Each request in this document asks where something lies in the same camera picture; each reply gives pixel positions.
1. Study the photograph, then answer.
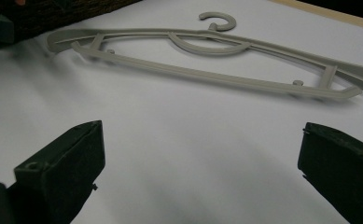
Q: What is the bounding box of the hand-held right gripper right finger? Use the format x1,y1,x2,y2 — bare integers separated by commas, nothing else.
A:
297,121,363,224

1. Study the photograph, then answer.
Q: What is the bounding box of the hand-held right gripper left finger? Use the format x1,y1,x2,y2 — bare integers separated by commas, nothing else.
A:
13,119,106,224

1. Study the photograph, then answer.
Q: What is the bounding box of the dark brown knitted cloth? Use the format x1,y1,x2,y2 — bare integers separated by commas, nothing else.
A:
0,0,144,45

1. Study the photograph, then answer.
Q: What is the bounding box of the grey plastic clothes hanger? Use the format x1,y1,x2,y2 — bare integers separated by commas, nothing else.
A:
46,11,363,103

